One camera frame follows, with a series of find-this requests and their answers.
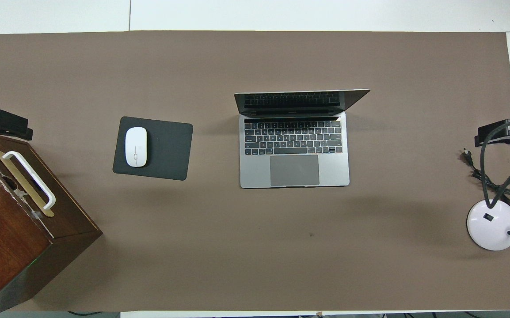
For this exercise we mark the silver laptop computer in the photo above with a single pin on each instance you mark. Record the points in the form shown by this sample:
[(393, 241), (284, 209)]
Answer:
[(255, 172)]

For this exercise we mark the brown table mat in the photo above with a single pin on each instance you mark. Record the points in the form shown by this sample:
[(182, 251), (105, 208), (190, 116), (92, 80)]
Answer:
[(60, 79)]

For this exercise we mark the white desk lamp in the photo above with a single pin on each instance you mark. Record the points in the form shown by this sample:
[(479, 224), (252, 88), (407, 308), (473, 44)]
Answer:
[(489, 229)]

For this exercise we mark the dark brown wooden box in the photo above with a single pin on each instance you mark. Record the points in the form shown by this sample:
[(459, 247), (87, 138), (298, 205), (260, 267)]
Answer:
[(7, 238)]

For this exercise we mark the white computer mouse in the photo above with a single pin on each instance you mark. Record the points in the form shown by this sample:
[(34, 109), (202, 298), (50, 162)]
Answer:
[(136, 145)]

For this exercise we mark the black mouse pad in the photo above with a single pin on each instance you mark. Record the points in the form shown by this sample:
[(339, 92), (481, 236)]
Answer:
[(166, 150)]

